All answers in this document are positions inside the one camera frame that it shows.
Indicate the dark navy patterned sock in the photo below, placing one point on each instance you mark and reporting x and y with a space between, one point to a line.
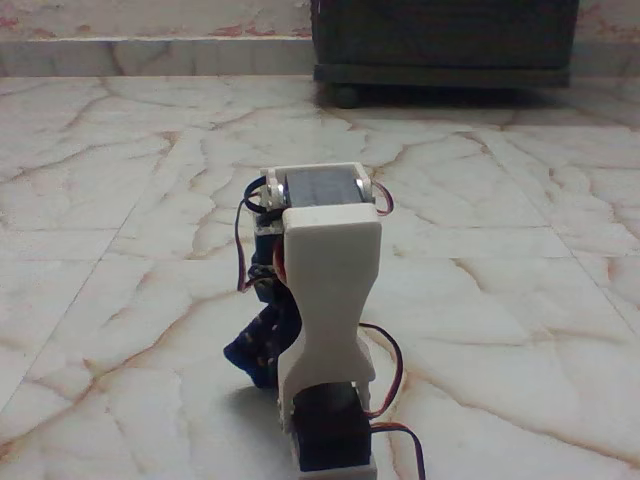
260 340

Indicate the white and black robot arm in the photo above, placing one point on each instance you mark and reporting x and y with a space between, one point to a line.
330 280

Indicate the dark wooden cabinet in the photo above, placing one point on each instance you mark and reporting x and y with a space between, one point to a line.
445 35

